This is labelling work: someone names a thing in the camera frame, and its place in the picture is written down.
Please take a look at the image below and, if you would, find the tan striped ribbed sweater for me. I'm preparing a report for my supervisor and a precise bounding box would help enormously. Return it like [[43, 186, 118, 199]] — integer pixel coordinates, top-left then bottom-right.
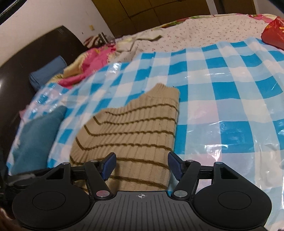
[[70, 83, 180, 192]]

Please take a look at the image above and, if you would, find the teal folded cloth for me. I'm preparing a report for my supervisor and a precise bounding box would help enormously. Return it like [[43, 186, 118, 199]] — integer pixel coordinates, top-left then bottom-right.
[[11, 105, 66, 175]]

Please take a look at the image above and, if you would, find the blue white checkered plastic sheet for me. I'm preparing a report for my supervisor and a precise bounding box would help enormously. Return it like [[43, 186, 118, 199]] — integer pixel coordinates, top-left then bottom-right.
[[6, 37, 283, 230]]

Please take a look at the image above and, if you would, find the dark wooden headboard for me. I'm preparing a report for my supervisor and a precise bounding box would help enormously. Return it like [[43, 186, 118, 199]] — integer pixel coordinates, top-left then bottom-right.
[[1, 26, 87, 162]]

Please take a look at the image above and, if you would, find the pink floral blanket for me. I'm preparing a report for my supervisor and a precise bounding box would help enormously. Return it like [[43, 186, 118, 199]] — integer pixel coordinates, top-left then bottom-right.
[[48, 43, 116, 88]]

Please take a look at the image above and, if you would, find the blue folded pillow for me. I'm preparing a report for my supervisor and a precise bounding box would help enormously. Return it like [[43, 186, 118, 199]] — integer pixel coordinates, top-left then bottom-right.
[[29, 56, 67, 91]]

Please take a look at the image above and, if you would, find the red white striped cloth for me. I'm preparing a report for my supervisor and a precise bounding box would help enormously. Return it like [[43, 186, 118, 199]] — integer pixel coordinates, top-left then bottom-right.
[[83, 36, 116, 49]]

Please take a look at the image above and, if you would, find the white floral bed sheet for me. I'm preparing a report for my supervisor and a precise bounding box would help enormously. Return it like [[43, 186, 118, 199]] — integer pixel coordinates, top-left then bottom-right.
[[110, 14, 276, 63]]

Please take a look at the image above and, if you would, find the brown wooden wardrobe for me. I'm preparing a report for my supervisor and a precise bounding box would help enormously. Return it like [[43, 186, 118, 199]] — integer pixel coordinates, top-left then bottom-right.
[[92, 0, 256, 38]]

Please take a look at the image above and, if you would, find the red gift bag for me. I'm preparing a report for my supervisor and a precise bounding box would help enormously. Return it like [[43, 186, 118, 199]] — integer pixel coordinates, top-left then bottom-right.
[[261, 16, 284, 50]]

